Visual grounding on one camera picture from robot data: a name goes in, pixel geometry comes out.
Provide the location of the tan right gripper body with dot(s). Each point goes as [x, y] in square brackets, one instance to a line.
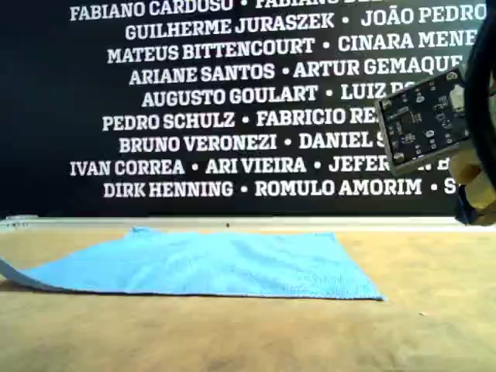
[474, 164]

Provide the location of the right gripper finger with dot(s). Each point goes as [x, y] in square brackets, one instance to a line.
[480, 201]

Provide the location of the blue microfiber cloth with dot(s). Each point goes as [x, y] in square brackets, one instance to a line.
[213, 263]

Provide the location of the brown felt table mat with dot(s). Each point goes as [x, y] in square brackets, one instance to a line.
[232, 333]

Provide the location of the black banner with white names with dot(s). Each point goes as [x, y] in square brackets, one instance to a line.
[38, 116]

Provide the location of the bare camera circuit board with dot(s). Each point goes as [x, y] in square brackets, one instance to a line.
[422, 120]

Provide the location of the aluminium frame rail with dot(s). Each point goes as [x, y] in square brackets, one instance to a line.
[271, 224]

